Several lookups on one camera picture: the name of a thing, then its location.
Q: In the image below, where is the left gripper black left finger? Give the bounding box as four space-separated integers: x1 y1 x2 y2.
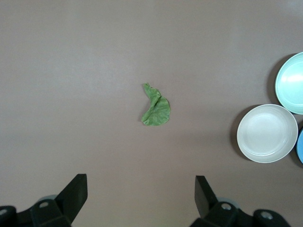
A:
29 174 88 227

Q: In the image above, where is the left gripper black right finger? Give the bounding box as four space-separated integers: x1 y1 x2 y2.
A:
189 175 239 227

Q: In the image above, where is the green lettuce leaf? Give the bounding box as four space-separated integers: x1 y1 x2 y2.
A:
141 82 171 127

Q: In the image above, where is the beige plate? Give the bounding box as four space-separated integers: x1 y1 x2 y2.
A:
236 104 299 164

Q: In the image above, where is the blue plate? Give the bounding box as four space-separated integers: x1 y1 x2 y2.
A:
296 127 303 164

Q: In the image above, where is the mint green plate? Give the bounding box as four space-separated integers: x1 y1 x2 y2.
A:
275 52 303 115

